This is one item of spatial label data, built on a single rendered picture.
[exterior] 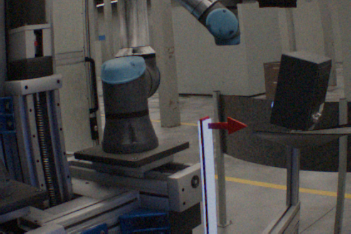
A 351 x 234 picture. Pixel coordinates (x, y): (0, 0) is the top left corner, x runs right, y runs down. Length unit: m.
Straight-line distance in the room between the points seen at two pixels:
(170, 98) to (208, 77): 3.85
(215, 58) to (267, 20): 1.62
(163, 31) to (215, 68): 3.83
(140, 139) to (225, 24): 0.35
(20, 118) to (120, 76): 0.29
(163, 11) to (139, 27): 6.05
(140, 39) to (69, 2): 1.33
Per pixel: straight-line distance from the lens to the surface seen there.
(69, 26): 2.57
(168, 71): 7.33
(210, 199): 0.66
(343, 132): 0.51
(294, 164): 1.16
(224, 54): 10.71
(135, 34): 1.29
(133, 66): 1.16
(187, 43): 11.54
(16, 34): 1.08
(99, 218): 1.07
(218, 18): 1.11
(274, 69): 7.54
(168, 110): 7.37
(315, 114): 1.26
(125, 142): 1.16
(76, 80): 2.59
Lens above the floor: 1.29
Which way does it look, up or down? 7 degrees down
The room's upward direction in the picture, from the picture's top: 5 degrees counter-clockwise
